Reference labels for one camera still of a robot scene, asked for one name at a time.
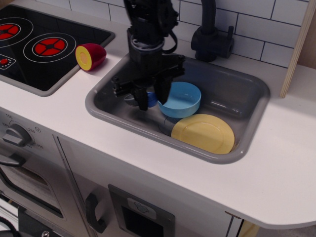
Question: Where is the black cable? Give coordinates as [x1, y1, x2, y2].
[0, 216, 20, 237]

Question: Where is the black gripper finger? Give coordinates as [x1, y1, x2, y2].
[154, 77, 172, 104]
[133, 88, 148, 111]

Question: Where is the grey plastic sink basin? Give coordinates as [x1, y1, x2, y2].
[85, 56, 270, 164]

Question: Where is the blue and grey toy spoon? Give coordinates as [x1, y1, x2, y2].
[124, 92, 158, 108]

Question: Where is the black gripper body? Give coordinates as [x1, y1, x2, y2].
[111, 45, 186, 97]

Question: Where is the grey oven knob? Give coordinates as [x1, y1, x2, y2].
[2, 124, 32, 147]

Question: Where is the black cabinet door handle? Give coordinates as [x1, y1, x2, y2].
[85, 193, 107, 234]

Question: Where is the red and yellow toy fruit half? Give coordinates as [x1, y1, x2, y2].
[75, 43, 107, 71]

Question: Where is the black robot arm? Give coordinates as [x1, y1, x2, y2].
[112, 0, 185, 111]

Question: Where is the toy oven door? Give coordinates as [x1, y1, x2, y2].
[0, 143, 89, 237]

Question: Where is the blue plastic bowl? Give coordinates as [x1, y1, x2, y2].
[158, 81, 201, 119]

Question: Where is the yellow plastic plate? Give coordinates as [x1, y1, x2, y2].
[171, 114, 235, 155]

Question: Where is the dark grey toy faucet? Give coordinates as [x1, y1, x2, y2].
[191, 0, 235, 62]

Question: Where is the wooden side post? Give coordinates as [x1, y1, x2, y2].
[279, 0, 316, 98]

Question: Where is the grey dishwasher panel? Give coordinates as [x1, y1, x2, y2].
[108, 184, 175, 237]

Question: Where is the grey oven door handle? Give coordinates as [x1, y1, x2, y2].
[0, 154, 26, 167]

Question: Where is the black toy stovetop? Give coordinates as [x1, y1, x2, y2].
[0, 4, 115, 97]

